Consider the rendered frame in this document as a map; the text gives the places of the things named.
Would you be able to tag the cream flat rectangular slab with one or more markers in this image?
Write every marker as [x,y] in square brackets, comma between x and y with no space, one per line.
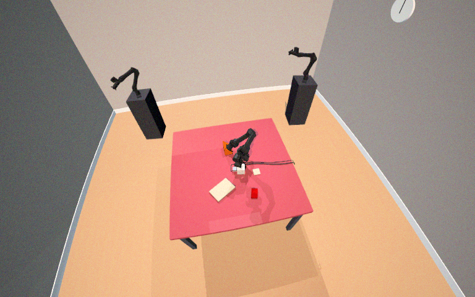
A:
[221,189]

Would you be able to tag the red rectangular block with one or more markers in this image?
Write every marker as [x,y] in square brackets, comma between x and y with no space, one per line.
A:
[254,193]

